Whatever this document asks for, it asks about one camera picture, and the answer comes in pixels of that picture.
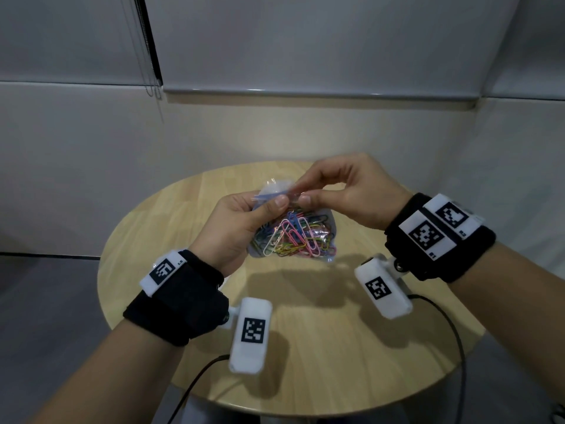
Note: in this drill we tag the person's right hand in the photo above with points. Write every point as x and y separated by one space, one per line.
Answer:
366 194

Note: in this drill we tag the person's left hand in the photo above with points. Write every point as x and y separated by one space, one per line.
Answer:
225 233

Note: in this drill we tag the person's right thumb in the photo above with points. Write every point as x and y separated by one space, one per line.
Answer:
324 198

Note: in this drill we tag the person's left thumb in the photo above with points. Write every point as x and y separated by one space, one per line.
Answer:
271 209

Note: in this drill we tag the clear plastic zip bag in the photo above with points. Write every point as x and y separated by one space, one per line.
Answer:
276 189

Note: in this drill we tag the person's left forearm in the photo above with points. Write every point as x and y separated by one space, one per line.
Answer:
119 379

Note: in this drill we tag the person's right forearm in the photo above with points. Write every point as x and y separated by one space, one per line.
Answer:
512 304

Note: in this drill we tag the pile of coloured paper clips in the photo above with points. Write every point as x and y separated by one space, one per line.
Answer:
295 236

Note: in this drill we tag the black wristband with marker tag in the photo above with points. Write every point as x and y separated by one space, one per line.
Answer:
190 304

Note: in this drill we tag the black wristband with marker tags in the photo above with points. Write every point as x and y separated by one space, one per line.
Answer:
441 256

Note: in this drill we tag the round wooden table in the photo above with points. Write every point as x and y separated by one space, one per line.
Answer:
335 348

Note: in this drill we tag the wide white roller blind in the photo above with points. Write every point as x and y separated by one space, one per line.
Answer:
331 39

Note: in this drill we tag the white wrist camera with marker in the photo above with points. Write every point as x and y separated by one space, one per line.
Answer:
382 289
251 335

